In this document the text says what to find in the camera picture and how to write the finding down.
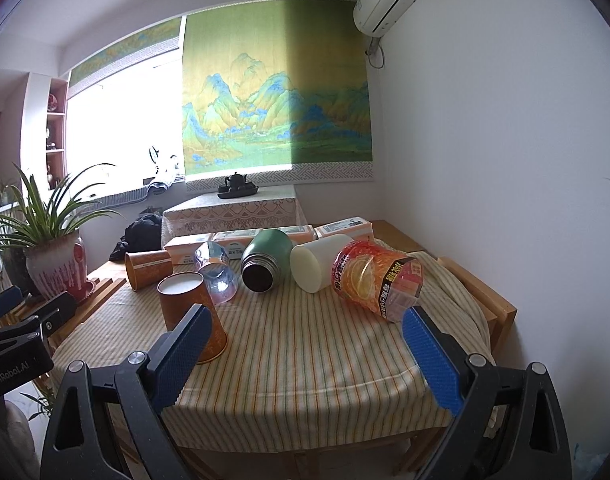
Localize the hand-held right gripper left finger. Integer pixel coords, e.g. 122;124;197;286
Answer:
39;303;213;480

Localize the potted green plant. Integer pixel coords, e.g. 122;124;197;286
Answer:
0;162;123;303

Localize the landscape painting roller blind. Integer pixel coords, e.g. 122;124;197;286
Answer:
181;0;375;193

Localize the striped tablecloth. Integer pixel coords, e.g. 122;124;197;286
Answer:
50;250;496;428

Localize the black bag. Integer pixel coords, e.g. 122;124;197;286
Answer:
109;214;164;262

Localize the air conditioner cable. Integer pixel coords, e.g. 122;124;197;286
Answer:
365;35;386;70

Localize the narrow landscape window blind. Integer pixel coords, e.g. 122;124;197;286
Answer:
68;16;182;88

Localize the wooden table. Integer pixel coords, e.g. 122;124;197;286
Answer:
45;219;518;480

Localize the small green plant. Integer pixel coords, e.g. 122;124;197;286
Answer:
22;385;58;421

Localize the white tissue pack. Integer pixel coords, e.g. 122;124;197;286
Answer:
212;228;263;261
315;216;375;243
164;234;216;266

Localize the orange printed plastic cup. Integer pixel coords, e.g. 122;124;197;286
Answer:
333;239;425;323

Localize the low table with lace cloth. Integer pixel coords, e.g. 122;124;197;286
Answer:
161;195;308;251

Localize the white plastic cup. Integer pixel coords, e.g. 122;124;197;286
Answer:
290;233;355;294

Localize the dark teapot on tray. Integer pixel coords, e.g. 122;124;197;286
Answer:
217;172;260;199

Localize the white wall shelf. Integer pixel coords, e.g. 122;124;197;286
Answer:
22;72;68;196

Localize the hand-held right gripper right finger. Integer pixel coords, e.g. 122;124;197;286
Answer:
401;305;580;480

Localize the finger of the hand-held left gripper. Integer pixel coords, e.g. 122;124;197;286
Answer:
0;286;25;324
0;292;79;350

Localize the blue folded cloth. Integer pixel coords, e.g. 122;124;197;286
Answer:
148;170;185;196

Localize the orange paper cup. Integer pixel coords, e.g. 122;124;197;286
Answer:
157;271;229;365
124;250;175;292

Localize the wooden slatted tray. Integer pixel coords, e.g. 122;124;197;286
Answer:
50;260;128;346

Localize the green thermos cup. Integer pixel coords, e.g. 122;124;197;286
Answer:
240;228;292;292

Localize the patterned windowsill cushion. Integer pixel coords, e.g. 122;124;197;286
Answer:
92;187;151;211

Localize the clear blue plastic cup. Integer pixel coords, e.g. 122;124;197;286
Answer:
193;241;237;305

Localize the orange tissue pack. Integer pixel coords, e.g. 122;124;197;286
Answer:
280;225;317;246

